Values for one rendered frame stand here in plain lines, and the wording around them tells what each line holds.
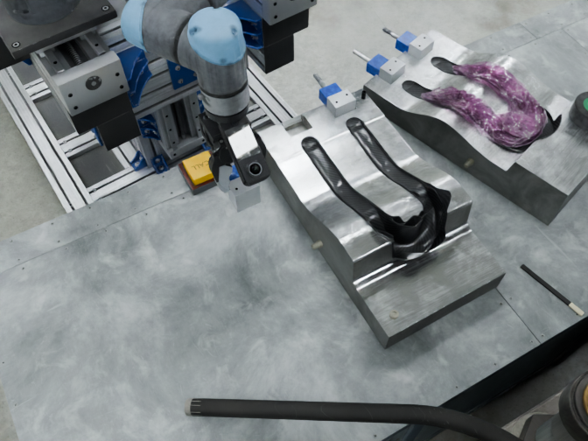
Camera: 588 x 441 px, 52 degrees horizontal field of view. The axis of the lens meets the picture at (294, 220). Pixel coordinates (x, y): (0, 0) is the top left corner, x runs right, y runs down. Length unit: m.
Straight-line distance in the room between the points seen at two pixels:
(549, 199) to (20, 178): 1.91
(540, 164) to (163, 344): 0.80
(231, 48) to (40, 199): 1.67
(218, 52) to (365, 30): 2.06
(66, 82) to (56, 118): 1.07
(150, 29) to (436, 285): 0.65
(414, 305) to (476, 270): 0.14
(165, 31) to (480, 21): 2.26
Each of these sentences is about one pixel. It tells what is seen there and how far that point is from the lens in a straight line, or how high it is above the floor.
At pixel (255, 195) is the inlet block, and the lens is 1.12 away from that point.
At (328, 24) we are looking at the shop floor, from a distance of 2.90.
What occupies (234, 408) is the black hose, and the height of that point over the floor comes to 0.85.
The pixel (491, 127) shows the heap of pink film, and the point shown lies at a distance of 1.32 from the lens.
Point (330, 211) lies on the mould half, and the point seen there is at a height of 0.90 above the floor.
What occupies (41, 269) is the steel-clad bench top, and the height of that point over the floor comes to 0.80.
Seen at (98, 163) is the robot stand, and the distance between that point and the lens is 2.19.
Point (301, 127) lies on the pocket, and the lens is 1.31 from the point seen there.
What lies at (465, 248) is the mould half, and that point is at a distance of 1.19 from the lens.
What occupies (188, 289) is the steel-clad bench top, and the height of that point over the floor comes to 0.80.
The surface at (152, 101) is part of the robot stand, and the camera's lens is 1.61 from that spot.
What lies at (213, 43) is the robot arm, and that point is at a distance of 0.85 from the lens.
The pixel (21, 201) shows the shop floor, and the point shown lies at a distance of 2.46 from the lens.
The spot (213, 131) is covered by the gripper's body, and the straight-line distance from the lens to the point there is 1.02.
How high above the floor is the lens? 1.85
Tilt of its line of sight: 58 degrees down
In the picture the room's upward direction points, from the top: straight up
